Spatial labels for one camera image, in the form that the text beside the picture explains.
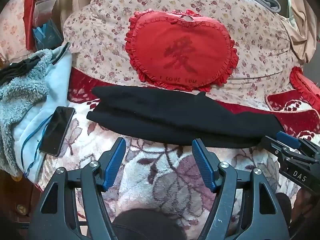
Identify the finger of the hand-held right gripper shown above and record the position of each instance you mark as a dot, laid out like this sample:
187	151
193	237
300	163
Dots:
287	137
273	143

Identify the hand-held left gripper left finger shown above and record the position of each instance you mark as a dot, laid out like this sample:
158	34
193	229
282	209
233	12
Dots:
116	160

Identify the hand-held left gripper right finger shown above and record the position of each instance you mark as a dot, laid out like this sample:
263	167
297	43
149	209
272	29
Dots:
203	162

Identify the black pants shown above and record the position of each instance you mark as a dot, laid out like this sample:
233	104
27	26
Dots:
162	115

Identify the red and white plush blanket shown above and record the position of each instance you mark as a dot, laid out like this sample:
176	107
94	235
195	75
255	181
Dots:
160	180

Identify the red frilled pillow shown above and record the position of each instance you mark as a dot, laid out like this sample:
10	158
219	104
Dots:
308	82

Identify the black smartphone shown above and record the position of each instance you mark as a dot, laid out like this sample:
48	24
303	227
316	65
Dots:
56	132

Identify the light blue fleece jacket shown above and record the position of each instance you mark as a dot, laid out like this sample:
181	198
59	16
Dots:
57	80

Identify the beige cloth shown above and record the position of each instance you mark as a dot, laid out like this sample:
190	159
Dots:
300	30

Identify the wooden furniture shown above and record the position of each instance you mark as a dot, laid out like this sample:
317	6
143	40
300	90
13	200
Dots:
15	197

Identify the red heart-shaped pillow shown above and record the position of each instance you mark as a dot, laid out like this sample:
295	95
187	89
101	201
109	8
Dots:
180	50

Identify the floral print quilt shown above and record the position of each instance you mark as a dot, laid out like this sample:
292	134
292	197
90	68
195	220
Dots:
105	30

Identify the black cloth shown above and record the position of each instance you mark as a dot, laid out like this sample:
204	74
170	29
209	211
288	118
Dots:
15	71

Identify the grey cloth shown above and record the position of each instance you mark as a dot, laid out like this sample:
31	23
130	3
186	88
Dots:
262	0

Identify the blue bag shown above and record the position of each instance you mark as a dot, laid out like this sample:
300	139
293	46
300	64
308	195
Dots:
47	37

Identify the clear plastic bag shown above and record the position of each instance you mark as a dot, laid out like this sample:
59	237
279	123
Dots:
43	12

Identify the floral print pillow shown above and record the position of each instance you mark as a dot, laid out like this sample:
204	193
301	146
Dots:
12	25

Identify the red cloth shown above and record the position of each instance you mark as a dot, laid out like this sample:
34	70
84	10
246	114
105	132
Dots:
30	10

